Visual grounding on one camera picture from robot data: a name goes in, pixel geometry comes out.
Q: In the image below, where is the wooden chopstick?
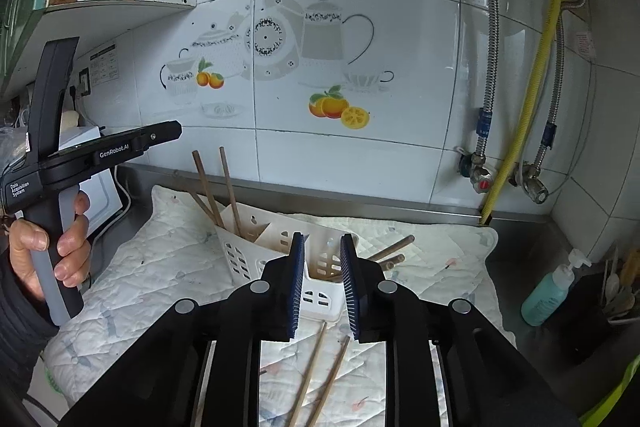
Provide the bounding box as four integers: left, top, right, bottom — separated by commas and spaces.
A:
188, 190, 217, 224
218, 146, 243, 239
377, 253, 406, 272
367, 234, 416, 261
192, 150, 227, 229

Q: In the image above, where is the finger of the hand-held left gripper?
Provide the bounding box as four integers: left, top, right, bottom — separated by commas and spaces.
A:
127, 120, 183, 152

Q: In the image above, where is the cream plastic utensil holder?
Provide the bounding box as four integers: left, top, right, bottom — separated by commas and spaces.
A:
214, 202, 362, 324

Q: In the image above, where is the braided metal hose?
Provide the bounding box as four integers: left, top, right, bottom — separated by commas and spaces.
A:
449, 0, 502, 154
531, 0, 589, 178

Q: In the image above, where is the chrome water valve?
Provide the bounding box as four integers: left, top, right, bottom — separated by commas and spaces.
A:
509, 168, 551, 204

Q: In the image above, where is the white power cable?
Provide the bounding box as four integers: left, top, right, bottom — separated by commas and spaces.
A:
94, 166, 134, 239

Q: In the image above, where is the cream plastic container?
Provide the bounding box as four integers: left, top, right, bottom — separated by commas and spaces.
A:
59, 109, 82, 134

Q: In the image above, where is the red-knob water valve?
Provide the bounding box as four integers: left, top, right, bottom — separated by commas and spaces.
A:
456, 146, 497, 194

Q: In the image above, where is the person's left forearm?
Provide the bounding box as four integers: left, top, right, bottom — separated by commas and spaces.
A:
0, 249, 62, 414

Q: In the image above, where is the white wall label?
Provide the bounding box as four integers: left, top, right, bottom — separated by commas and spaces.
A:
89, 46, 122, 86

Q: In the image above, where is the bunch of wooden spoons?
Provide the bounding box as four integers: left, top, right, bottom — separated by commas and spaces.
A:
599, 246, 640, 317

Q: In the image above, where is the teal pump soap bottle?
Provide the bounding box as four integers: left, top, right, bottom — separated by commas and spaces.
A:
520, 248, 593, 327

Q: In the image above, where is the yellow gas hose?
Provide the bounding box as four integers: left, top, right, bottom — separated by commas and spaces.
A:
479, 0, 564, 229

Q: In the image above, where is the tableware and fruit tile decal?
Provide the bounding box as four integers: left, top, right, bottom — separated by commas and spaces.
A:
159, 0, 397, 131

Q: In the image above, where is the red wall sticker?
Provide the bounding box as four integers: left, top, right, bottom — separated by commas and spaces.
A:
574, 31, 599, 58

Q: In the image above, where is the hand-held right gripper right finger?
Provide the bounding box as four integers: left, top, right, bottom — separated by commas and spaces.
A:
340, 233, 581, 427

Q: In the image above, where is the green plastic rack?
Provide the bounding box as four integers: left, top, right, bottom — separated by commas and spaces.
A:
581, 366, 640, 427

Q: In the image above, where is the clear plastic bag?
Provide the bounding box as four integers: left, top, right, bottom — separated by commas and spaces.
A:
0, 121, 32, 170

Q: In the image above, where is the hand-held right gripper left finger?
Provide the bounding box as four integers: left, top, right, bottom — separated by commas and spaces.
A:
60, 232, 306, 427

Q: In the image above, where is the person's left hand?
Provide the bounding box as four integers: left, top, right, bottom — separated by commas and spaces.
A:
9, 192, 94, 304

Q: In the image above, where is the white microwave oven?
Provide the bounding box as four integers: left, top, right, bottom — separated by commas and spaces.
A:
59, 125, 127, 221

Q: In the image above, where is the white printed quilted mat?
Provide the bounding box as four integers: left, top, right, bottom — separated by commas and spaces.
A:
44, 184, 517, 427

